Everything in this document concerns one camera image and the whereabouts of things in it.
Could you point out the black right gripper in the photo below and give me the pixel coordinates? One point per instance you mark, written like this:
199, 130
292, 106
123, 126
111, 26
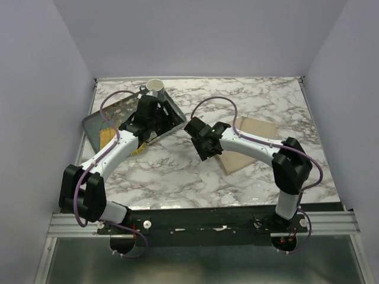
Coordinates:
203, 152

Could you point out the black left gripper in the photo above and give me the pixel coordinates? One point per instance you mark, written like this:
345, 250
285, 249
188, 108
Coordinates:
170, 119

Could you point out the beige cloth napkin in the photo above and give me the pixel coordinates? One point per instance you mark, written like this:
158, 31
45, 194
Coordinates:
239, 152

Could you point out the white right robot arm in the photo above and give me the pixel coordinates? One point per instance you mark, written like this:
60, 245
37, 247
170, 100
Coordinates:
291, 167

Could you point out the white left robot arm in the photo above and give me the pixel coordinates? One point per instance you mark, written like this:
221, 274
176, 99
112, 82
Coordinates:
83, 187

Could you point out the green ceramic mug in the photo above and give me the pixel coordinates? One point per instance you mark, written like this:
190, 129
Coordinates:
153, 87

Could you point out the green floral tray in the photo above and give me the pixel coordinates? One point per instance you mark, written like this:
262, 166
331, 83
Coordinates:
119, 112

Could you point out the black metal base rail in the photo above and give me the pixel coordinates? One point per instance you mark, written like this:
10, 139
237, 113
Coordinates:
203, 227

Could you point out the silver aluminium frame rail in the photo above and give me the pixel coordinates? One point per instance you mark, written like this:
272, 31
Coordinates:
170, 175

